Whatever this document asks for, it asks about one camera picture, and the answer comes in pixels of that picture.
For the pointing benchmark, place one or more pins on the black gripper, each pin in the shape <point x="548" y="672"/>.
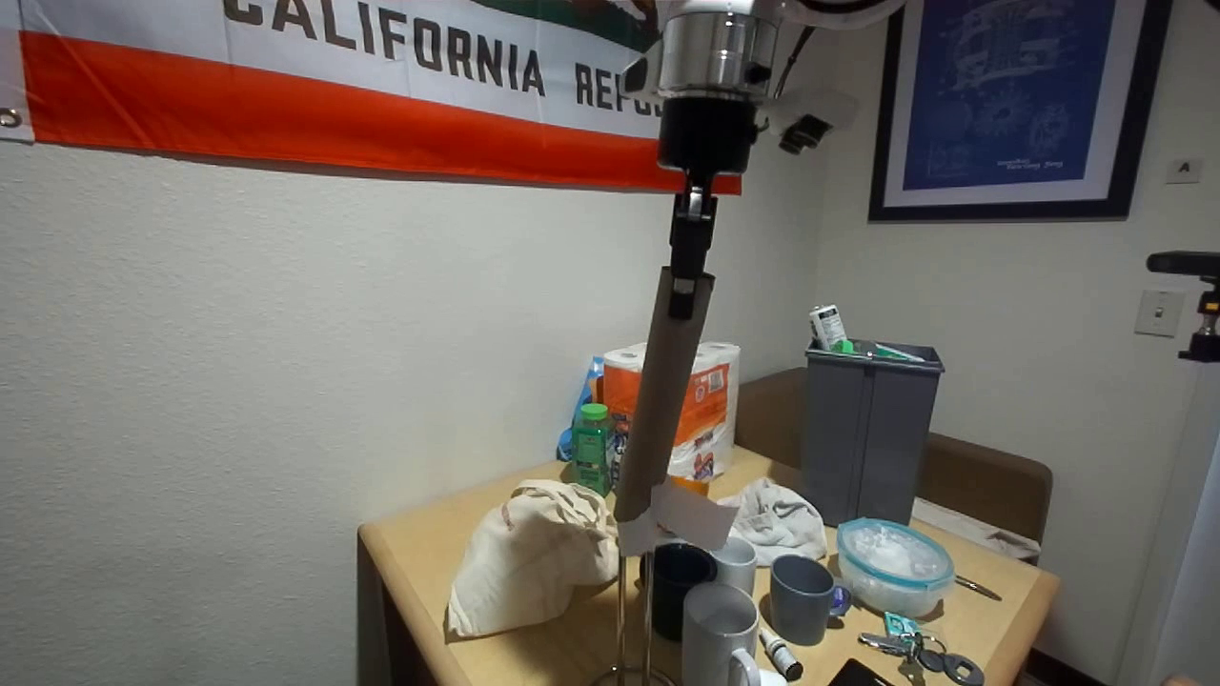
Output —
<point x="708" y="136"/>

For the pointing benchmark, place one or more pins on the brown cardboard paper roll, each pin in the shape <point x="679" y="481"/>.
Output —
<point x="659" y="404"/>

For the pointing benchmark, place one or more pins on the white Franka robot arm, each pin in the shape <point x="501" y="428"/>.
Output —
<point x="712" y="52"/>

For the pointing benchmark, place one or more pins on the orange white toilet paper pack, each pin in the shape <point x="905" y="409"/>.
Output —
<point x="712" y="404"/>

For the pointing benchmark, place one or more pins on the white canister with label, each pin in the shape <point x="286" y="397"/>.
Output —
<point x="830" y="327"/>

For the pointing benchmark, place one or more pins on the green plastic bottle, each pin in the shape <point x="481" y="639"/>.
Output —
<point x="587" y="447"/>

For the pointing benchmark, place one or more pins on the green item in bin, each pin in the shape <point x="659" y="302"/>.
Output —
<point x="896" y="350"/>

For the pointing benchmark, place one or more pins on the gray plastic bin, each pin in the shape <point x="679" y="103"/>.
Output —
<point x="872" y="438"/>

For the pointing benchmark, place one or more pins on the white paper sheet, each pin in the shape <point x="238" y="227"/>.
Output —
<point x="688" y="518"/>

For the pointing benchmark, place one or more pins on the white plastic bag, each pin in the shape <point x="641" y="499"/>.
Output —
<point x="779" y="518"/>

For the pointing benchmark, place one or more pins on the small white mug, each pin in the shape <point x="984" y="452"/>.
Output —
<point x="736" y="570"/>

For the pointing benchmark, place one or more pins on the dark green mug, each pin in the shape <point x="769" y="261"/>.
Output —
<point x="679" y="593"/>

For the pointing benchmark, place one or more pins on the cream cloth bag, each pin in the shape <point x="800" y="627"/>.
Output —
<point x="529" y="564"/>

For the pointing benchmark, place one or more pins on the gray mug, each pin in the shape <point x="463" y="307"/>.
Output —
<point x="804" y="599"/>

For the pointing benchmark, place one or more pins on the framed blue poster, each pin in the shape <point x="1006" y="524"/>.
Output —
<point x="1016" y="100"/>

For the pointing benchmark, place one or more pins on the clear container with blue lid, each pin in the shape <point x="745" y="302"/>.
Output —
<point x="892" y="570"/>

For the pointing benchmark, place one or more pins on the large white mug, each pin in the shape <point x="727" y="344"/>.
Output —
<point x="717" y="635"/>

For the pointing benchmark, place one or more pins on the white marker pen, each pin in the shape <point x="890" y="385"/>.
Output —
<point x="783" y="651"/>

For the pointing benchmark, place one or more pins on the black phone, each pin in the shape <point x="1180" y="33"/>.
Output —
<point x="859" y="672"/>

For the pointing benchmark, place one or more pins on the bunch of keys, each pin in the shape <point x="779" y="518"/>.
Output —
<point x="922" y="651"/>

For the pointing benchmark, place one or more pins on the California Republic flag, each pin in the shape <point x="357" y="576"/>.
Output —
<point x="253" y="117"/>

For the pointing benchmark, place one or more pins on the white light switch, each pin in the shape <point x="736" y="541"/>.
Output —
<point x="1156" y="313"/>

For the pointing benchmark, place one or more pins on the black stereo camera bar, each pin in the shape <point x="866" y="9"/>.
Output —
<point x="1182" y="265"/>

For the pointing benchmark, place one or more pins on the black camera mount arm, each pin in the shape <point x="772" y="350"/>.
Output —
<point x="1205" y="326"/>

